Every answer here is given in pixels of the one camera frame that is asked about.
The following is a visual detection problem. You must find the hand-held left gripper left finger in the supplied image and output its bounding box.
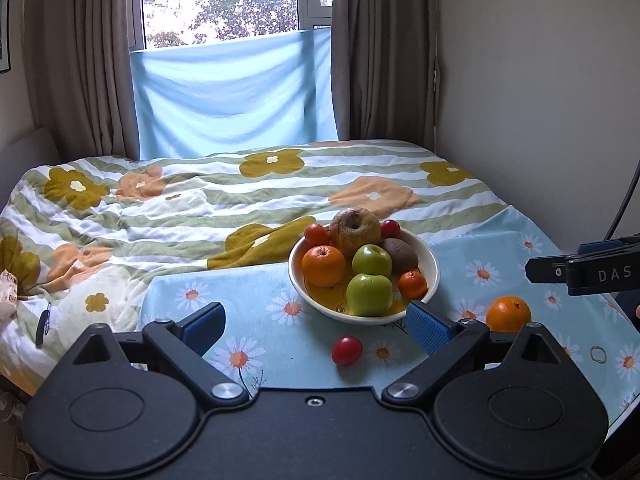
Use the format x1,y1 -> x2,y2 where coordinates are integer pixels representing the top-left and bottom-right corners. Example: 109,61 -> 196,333
72,301 -> 251,413

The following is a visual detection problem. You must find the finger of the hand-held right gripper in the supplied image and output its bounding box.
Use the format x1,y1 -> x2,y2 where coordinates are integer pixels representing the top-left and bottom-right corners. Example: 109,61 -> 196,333
578,234 -> 640,256
525,255 -> 568,285

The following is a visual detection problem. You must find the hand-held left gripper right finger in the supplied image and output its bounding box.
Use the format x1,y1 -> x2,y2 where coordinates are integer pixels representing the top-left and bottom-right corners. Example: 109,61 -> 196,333
382,300 -> 563,407

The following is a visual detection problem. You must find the small mandarin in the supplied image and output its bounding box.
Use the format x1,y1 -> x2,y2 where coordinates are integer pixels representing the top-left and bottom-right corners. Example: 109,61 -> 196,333
398,270 -> 429,301

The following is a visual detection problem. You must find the medium orange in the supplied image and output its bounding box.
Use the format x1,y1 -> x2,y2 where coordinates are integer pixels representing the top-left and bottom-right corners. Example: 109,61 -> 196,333
486,296 -> 532,333

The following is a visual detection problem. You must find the green apple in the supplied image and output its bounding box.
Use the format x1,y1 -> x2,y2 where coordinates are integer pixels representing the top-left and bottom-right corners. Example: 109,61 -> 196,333
346,273 -> 393,317
352,244 -> 393,278

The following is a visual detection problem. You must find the cream bowl with bear print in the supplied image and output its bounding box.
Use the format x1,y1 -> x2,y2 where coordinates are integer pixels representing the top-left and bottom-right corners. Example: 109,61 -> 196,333
288,225 -> 441,326

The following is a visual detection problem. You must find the large orange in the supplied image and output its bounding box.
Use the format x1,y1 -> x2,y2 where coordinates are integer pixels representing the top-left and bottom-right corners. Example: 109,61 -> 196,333
301,245 -> 347,288

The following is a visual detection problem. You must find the orange-red tomato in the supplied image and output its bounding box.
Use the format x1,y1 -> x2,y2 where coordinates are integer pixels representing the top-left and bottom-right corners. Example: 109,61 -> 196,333
304,223 -> 331,248

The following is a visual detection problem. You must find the dark blue fabric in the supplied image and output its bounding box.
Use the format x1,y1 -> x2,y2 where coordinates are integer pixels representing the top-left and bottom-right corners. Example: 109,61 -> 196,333
614,291 -> 640,333

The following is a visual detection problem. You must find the brown kiwi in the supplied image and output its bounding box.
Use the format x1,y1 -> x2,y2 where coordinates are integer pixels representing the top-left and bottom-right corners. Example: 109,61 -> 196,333
380,238 -> 419,275

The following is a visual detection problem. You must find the light blue daisy tablecloth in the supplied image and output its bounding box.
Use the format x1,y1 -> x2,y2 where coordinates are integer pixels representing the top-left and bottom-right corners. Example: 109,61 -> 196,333
137,205 -> 640,411

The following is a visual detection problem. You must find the striped floral blanket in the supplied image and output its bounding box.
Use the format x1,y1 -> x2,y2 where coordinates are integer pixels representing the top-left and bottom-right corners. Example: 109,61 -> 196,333
0,140 -> 511,391

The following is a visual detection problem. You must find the wrinkled yellow-brown apple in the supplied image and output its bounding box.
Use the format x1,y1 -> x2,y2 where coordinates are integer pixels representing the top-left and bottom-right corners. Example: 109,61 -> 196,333
330,207 -> 382,258

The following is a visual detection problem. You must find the small patterned packet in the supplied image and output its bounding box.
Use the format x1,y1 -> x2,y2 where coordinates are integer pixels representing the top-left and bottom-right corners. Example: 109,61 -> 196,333
0,269 -> 20,321

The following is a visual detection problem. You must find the light blue window cloth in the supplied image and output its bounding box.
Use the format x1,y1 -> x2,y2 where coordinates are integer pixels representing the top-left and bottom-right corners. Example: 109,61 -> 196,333
130,27 -> 340,161

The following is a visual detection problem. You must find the grey headboard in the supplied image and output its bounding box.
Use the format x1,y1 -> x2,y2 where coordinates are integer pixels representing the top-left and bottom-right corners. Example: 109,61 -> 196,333
0,127 -> 63,206

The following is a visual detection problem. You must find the brown curtain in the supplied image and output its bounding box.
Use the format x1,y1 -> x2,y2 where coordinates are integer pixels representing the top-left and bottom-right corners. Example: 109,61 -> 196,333
22,0 -> 146,161
330,0 -> 441,148

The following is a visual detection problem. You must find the window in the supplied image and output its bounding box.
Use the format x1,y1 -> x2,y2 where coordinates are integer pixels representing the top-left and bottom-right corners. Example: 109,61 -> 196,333
127,0 -> 335,53

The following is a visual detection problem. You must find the black cable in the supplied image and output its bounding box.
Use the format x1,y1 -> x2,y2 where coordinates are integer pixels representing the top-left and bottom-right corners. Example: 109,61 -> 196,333
602,157 -> 640,241

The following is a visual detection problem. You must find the black strap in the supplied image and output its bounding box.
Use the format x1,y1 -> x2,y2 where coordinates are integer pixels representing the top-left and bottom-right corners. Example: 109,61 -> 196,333
36,302 -> 53,348

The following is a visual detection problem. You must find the framed wall picture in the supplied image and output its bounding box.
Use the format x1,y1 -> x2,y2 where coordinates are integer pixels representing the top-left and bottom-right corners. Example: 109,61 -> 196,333
0,0 -> 12,75

